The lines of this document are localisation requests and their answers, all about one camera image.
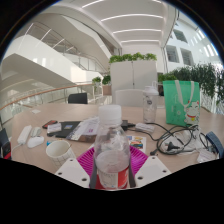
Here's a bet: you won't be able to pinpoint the white storage cabinet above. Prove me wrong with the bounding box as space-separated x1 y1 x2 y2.
109 60 158 93

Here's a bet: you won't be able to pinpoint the green cat-print tote bag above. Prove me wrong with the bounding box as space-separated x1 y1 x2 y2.
162 79 201 128

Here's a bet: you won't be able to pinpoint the tall green plant hedge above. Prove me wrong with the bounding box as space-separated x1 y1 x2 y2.
173 63 224 108

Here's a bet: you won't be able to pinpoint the clear red-labelled water bottle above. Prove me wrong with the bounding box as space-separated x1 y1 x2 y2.
93 104 132 191

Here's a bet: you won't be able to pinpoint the black power adapter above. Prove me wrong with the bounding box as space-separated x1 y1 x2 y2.
120 119 136 132

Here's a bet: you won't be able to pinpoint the red and black phone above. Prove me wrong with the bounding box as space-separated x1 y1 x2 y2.
42 119 58 130

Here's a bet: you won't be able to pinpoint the clear white-lidded shaker bottle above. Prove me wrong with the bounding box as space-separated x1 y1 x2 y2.
142 84 160 124

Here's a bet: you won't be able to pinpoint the black tablet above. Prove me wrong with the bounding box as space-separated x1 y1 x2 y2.
54 120 83 139

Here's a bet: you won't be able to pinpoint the tangled black cables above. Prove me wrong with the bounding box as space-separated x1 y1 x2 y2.
128 123 209 157

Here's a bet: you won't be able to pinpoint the white grid-patterned cup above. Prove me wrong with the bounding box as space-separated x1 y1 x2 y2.
45 139 77 169

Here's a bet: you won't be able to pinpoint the white computer mouse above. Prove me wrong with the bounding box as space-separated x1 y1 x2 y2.
26 135 45 149

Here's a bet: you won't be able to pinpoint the white paper packet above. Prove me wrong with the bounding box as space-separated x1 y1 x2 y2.
196 148 218 164

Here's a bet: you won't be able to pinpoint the white power strip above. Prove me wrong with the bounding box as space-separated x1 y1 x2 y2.
17 124 33 145

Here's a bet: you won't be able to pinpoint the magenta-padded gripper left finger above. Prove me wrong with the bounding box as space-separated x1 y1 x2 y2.
54 146 97 190

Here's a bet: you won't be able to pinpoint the wood-topped glass railing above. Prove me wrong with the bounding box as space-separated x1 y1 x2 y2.
0 82 101 114

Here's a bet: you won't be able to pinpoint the black office chair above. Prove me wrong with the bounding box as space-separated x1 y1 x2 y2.
67 92 89 105

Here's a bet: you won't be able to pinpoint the white chair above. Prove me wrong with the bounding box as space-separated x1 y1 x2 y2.
113 88 146 108

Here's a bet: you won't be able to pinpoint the green leafy cabinet plants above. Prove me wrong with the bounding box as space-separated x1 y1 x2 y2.
109 52 158 65

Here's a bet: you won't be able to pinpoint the open paper booklet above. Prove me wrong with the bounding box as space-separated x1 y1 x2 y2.
65 116 101 144

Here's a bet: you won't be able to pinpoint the small white oval case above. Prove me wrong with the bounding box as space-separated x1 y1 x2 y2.
30 126 43 138

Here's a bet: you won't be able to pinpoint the white power adapter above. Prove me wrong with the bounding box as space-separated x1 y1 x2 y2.
134 122 155 134

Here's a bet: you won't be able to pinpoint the black and red chair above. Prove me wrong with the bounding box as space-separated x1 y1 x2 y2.
0 128 13 160

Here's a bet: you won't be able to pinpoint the white printed card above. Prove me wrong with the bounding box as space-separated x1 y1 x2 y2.
46 122 63 134

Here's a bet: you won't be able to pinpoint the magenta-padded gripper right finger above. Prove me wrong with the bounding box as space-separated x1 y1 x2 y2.
129 145 172 189

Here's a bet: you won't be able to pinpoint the ceiling light strips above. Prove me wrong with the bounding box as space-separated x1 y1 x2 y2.
81 0 164 44

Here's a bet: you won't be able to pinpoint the small potted green plants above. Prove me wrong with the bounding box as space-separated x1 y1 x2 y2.
92 75 112 96

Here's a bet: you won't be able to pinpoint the colourful sticker sheet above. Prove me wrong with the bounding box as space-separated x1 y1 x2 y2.
126 134 148 154

